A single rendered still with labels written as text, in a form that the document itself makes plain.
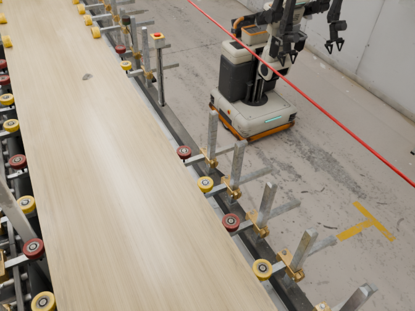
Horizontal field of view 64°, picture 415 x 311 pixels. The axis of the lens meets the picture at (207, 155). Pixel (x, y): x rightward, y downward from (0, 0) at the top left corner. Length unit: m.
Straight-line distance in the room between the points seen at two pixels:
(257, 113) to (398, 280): 1.70
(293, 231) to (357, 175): 0.91
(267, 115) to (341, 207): 1.03
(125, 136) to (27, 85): 0.85
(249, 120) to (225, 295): 1.98
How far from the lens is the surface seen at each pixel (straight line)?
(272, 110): 3.21
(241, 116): 3.08
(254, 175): 1.83
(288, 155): 3.20
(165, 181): 1.67
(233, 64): 3.02
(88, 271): 1.46
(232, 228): 1.51
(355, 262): 2.70
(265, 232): 1.61
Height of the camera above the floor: 2.16
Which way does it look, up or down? 45 degrees down
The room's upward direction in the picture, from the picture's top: 3 degrees clockwise
